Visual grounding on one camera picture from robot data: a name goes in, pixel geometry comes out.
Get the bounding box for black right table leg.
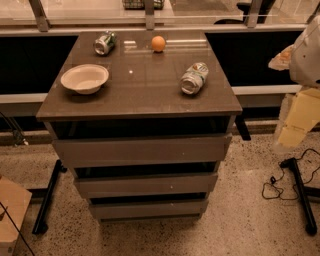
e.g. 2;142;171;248
280;158;319;235

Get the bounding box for black floor cable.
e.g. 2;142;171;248
261;148;320;201

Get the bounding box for grey bottom drawer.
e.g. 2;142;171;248
89;199;208;219

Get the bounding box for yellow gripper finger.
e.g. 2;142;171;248
277;88;320;148

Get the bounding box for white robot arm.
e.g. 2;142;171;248
268;15;320;149

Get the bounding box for grey drawer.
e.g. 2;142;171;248
74;173;218;198
89;199;208;219
53;134;231;168

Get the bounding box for white paper bowl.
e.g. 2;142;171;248
60;64;109;95

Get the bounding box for grey drawer cabinet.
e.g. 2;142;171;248
37;31;242;206

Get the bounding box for black centre table leg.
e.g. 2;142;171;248
235;115;251;141

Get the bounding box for thin black cable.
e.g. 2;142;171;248
0;201;36;256

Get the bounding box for wire basket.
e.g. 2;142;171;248
122;0;165;10

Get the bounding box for grey middle drawer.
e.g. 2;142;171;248
74;173;218;198

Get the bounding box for white green soda can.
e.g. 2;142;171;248
180;62;209;95

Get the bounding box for black table leg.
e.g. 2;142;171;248
30;159;67;235
235;115;251;141
280;158;319;235

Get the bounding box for black office chair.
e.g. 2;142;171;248
216;0;276;24

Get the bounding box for black left table leg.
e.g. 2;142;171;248
30;159;67;235

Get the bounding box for cardboard box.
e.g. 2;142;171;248
0;176;32;256

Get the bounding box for orange fruit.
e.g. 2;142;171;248
151;36;166;52

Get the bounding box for grey top drawer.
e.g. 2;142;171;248
53;134;231;168

